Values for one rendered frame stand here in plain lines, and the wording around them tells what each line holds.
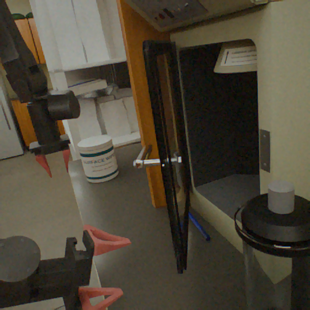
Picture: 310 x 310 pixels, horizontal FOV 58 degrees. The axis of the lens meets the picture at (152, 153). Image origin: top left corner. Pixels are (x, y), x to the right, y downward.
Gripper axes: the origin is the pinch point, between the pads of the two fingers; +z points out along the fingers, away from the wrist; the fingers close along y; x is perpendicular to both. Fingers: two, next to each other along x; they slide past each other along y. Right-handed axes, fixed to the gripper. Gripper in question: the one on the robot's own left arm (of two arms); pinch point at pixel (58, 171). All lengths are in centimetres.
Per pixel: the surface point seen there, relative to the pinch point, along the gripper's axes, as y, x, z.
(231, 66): 34, -34, -23
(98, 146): 14.8, 20.5, 2.1
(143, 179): 27.0, 12.9, 16.2
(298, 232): 23, -59, -7
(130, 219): 14.9, -9.7, 16.2
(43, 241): -33, 149, 110
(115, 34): 48, 92, -38
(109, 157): 18.0, 21.4, 7.4
